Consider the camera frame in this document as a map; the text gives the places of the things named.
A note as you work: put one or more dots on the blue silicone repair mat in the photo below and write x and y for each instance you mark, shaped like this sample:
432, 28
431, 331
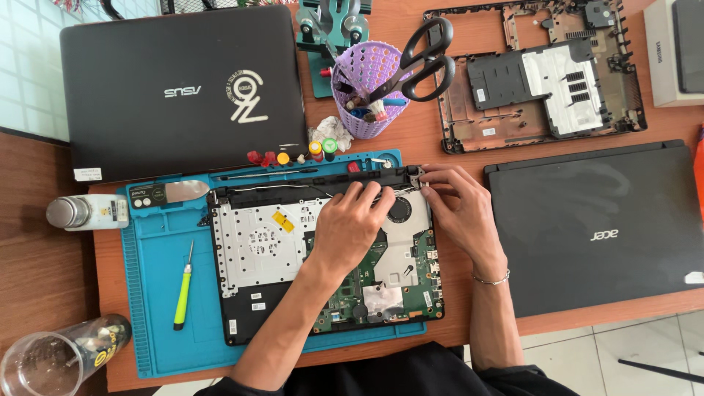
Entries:
159, 286

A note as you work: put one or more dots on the thin black spudger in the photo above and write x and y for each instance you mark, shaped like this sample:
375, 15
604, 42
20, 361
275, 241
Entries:
264, 175

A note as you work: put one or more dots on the white bottle with silver cap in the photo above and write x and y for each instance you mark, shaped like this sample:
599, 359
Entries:
93, 212

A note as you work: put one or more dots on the person's left hand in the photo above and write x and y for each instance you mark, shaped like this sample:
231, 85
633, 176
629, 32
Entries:
346, 231

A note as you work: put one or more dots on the small red cap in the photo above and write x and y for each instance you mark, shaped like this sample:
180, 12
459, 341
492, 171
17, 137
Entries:
353, 166

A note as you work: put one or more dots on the purple perforated tool basket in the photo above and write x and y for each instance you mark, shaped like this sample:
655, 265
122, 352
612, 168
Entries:
363, 66

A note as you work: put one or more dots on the small bottle with yellow cap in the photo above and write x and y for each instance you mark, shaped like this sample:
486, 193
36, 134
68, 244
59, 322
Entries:
315, 150

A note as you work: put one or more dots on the orange object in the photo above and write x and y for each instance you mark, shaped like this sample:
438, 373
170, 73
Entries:
699, 176

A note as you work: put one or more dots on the white bristle brush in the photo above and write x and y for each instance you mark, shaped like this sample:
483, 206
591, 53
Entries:
377, 110

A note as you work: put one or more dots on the clear plastic cup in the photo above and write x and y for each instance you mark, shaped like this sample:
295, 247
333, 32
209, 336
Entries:
49, 357

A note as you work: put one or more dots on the small white metal part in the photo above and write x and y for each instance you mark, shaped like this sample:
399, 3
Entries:
383, 162

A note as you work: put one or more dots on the metal pry blade, black label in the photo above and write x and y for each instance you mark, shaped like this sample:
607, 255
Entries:
165, 193

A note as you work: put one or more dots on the yellow round cap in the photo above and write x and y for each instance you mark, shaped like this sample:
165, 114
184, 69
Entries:
282, 158

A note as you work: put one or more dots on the closed plain black laptop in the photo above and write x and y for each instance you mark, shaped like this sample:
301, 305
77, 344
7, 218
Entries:
594, 231

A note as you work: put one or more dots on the crumpled white tissue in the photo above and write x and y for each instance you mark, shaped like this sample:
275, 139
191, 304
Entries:
333, 132

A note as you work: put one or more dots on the silver laptop hinge bracket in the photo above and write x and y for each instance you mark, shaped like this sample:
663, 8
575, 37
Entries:
415, 175

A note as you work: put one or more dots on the person's black clothing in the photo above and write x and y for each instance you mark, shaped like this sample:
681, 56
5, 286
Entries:
385, 374

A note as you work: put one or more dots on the green metal repair jig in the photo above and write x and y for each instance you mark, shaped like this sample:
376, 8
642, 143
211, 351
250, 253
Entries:
322, 38

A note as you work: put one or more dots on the person's left fingers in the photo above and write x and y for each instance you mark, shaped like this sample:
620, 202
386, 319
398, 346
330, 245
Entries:
369, 192

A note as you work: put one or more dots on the person's right hand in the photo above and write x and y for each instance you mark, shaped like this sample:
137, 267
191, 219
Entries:
467, 214

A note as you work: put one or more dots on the removed black laptop bottom cover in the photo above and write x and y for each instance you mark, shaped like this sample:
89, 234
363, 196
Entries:
550, 88

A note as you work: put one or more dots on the black laptop with motherboard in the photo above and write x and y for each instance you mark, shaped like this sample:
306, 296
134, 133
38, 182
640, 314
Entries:
264, 247

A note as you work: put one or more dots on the white cardboard box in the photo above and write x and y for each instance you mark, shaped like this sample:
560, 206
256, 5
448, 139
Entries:
657, 60

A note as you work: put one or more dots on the closed black laptop with sticker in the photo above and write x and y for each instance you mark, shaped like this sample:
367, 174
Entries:
143, 93

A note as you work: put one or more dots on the thin black rod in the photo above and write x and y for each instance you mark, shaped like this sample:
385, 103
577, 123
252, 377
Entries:
660, 370

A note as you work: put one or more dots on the small bottle with green cap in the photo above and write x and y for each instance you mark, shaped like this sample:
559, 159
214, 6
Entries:
329, 147

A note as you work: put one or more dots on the dark grey flat device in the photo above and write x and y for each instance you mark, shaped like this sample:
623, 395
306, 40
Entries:
690, 49

